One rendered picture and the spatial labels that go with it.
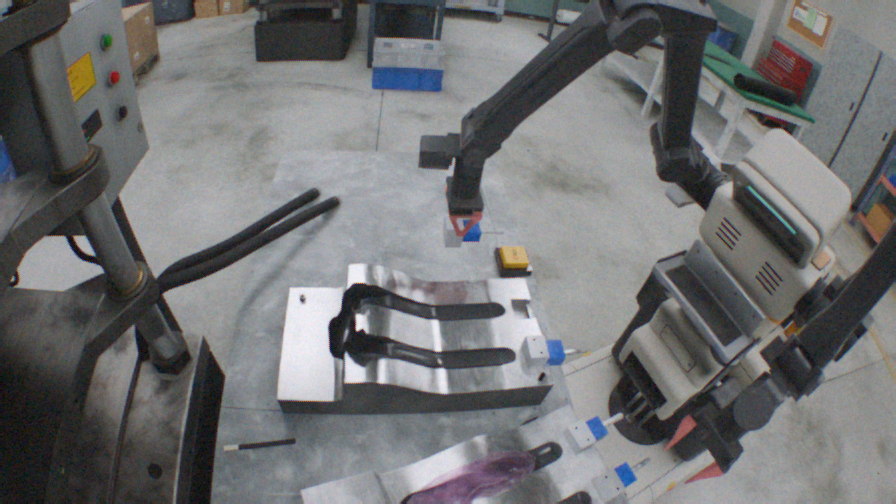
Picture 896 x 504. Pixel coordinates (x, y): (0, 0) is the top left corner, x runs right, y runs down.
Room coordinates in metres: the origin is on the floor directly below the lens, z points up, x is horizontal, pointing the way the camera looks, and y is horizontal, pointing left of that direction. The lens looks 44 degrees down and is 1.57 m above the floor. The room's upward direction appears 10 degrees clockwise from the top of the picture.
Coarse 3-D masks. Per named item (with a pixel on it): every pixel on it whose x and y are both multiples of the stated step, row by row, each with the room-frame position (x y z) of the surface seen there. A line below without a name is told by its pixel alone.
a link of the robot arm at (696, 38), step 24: (624, 0) 0.52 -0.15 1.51; (648, 0) 0.50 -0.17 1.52; (672, 0) 0.52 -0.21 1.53; (696, 0) 0.54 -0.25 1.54; (672, 24) 0.52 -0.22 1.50; (696, 24) 0.51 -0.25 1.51; (672, 48) 0.56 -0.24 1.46; (696, 48) 0.55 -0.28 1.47; (672, 72) 0.58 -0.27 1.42; (696, 72) 0.58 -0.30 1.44; (672, 96) 0.61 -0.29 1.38; (696, 96) 0.61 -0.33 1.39; (672, 120) 0.64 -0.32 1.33; (672, 144) 0.66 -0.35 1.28; (672, 168) 0.66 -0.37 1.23
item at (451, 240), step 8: (448, 216) 0.73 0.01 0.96; (448, 224) 0.70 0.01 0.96; (464, 224) 0.73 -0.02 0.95; (448, 232) 0.69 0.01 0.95; (472, 232) 0.70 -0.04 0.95; (480, 232) 0.71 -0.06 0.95; (488, 232) 0.73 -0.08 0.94; (496, 232) 0.73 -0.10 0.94; (448, 240) 0.69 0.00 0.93; (456, 240) 0.69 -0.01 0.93; (464, 240) 0.70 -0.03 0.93; (472, 240) 0.70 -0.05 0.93
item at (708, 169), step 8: (704, 160) 0.72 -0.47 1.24; (704, 168) 0.72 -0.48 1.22; (712, 168) 0.75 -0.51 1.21; (696, 176) 0.71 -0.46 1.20; (704, 176) 0.71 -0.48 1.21; (680, 184) 0.74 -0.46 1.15; (688, 184) 0.71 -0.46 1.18; (696, 184) 0.71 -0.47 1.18; (688, 192) 0.72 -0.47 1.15; (696, 192) 0.72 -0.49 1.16; (696, 200) 0.70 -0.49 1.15
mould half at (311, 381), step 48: (336, 288) 0.56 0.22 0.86; (384, 288) 0.53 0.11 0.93; (432, 288) 0.59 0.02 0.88; (480, 288) 0.61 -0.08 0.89; (288, 336) 0.42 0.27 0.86; (432, 336) 0.47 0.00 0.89; (480, 336) 0.49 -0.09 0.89; (288, 384) 0.32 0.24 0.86; (336, 384) 0.34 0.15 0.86; (384, 384) 0.33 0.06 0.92; (432, 384) 0.37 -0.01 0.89; (480, 384) 0.38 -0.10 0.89; (528, 384) 0.39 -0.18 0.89
